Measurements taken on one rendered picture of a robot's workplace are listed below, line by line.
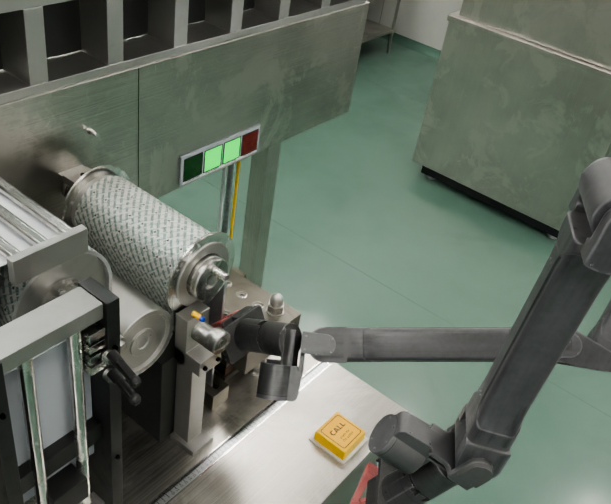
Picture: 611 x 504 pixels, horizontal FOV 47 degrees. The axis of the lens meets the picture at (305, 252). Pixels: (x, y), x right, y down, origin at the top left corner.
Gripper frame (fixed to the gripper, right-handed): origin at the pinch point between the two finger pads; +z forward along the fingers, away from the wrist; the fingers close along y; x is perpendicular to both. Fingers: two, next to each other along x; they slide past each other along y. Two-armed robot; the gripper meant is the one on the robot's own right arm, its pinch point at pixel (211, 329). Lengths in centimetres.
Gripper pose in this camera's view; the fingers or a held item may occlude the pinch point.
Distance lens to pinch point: 130.7
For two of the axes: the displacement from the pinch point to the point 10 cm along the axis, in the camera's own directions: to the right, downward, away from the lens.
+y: 6.1, -3.8, 6.9
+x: -2.4, -9.2, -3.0
